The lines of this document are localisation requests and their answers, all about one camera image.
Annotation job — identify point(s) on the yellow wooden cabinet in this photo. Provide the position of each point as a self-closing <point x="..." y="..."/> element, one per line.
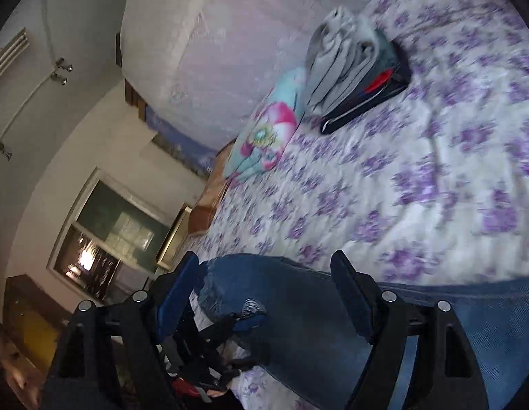
<point x="29" y="320"/>

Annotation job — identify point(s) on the folded grey garment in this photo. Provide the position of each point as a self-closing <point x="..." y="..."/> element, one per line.
<point x="337" y="64"/>

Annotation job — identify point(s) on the brown pillow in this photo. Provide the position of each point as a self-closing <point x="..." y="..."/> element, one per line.
<point x="209" y="205"/>

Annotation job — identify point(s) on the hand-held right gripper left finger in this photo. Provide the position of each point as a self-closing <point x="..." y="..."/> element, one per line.
<point x="179" y="294"/>

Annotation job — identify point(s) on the ceiling spotlight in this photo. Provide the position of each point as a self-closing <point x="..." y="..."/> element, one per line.
<point x="59" y="79"/>
<point x="63" y="65"/>
<point x="4" y="150"/>

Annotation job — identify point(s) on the blue denim pants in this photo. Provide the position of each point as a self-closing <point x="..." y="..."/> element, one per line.
<point x="298" y="329"/>

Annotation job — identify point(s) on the purple floral bed sheet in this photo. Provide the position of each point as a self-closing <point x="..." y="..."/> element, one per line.
<point x="418" y="158"/>

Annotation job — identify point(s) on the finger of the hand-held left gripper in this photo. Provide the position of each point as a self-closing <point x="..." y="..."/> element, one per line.
<point x="247" y="323"/>

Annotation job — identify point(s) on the folded dark garments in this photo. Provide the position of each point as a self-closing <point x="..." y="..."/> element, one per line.
<point x="375" y="89"/>

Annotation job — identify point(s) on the window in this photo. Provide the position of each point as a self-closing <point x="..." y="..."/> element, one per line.
<point x="106" y="239"/>

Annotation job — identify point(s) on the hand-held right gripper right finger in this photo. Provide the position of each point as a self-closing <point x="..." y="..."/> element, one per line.
<point x="354" y="299"/>

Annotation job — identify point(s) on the folded floral quilt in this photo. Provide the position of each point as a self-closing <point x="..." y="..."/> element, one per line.
<point x="264" y="136"/>

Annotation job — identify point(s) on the blue patterned cloth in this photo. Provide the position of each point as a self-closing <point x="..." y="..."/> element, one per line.
<point x="179" y="141"/>

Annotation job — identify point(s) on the white lace headboard cover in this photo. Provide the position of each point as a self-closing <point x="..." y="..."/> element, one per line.
<point x="230" y="51"/>

